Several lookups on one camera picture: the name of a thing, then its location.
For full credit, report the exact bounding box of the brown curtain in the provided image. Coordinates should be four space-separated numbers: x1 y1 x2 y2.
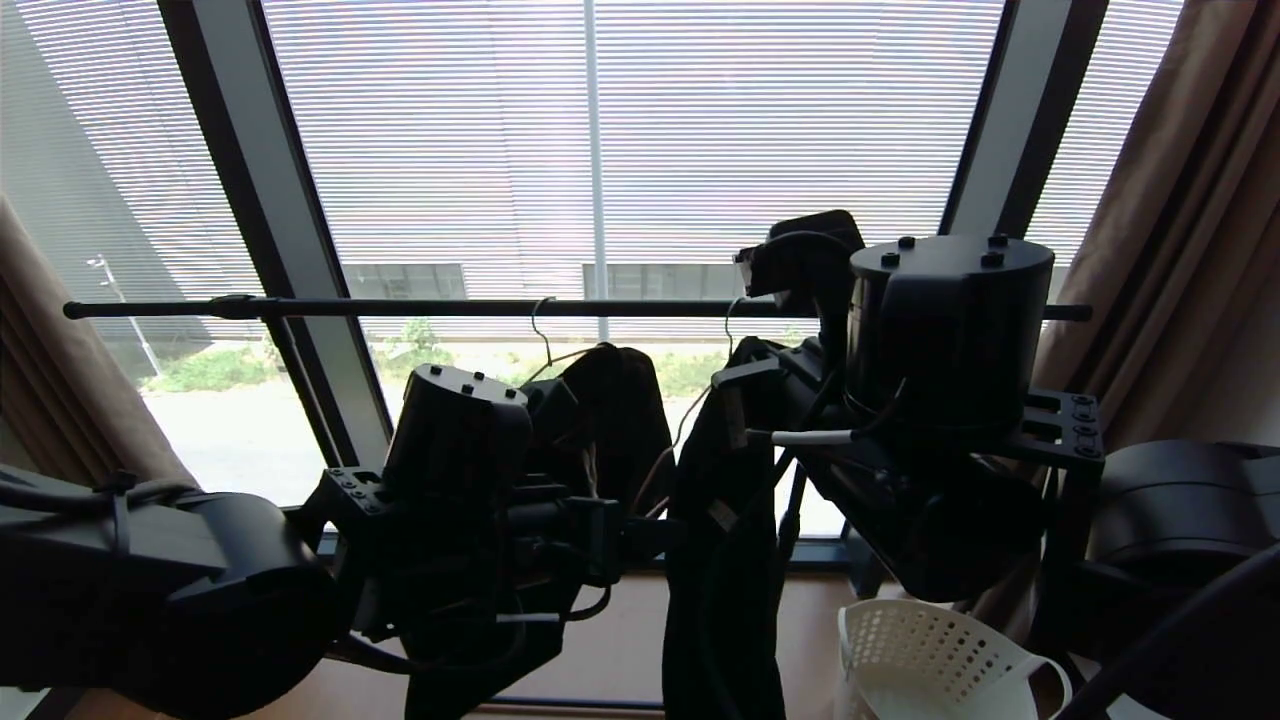
0 195 198 491
965 0 1280 641

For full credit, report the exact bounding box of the black clothes rack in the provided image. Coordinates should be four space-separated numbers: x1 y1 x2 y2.
63 295 1093 711

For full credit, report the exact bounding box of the white laundry basket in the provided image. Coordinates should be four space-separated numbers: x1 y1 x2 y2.
835 598 1073 720

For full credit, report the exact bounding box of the window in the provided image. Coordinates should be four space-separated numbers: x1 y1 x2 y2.
0 0 1186 571

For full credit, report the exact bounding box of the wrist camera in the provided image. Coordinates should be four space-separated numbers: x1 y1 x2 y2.
520 378 583 453
733 210 867 313

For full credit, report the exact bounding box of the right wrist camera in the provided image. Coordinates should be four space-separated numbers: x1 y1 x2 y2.
733 210 867 313

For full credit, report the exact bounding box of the pink clothes hanger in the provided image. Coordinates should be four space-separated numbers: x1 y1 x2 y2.
525 296 601 386
630 297 751 513

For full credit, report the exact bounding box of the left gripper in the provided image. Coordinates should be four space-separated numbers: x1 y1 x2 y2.
495 490 626 593

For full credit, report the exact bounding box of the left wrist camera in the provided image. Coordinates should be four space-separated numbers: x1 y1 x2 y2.
520 378 583 453

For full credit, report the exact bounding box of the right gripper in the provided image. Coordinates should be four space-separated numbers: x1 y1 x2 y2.
710 338 856 471

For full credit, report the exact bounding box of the black garment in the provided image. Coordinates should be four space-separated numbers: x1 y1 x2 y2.
405 343 676 720
662 338 801 720

